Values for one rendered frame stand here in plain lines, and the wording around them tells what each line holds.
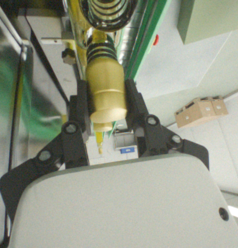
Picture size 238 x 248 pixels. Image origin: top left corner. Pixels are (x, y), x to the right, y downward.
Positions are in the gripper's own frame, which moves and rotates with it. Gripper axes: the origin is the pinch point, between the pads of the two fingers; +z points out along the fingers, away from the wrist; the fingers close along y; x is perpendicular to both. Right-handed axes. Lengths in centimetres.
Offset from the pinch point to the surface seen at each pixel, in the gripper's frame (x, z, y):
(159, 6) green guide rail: 2.2, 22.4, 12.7
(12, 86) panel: -4.8, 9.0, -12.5
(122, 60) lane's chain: -16.1, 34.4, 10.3
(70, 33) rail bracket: -3.7, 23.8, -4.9
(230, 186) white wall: -336, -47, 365
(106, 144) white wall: -540, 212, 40
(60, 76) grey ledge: -23.7, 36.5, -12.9
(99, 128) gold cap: -9.2, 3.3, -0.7
